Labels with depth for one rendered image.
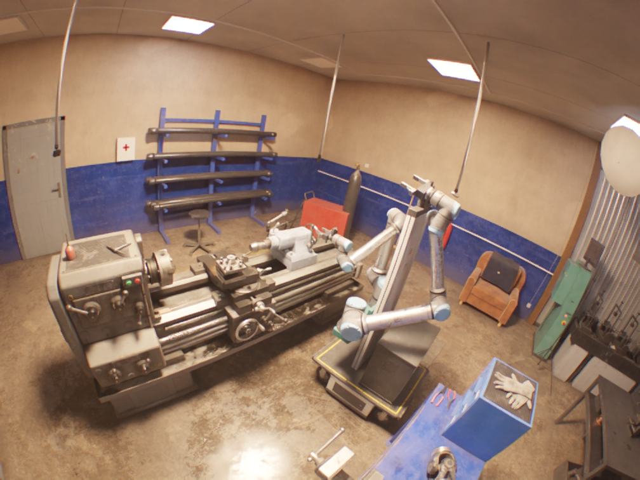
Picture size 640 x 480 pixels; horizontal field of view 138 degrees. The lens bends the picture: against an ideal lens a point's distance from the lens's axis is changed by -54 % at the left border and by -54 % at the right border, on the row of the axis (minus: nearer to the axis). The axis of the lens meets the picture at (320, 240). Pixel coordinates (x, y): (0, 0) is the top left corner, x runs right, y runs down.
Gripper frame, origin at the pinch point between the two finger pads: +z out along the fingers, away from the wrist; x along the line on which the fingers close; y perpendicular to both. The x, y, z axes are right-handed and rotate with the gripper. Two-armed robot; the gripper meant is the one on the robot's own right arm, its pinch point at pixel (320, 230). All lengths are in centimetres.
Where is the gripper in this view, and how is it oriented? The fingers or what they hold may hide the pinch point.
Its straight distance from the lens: 235.2
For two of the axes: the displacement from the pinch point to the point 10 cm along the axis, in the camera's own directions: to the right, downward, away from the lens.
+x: 7.1, -2.6, 6.5
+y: -1.1, 8.7, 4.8
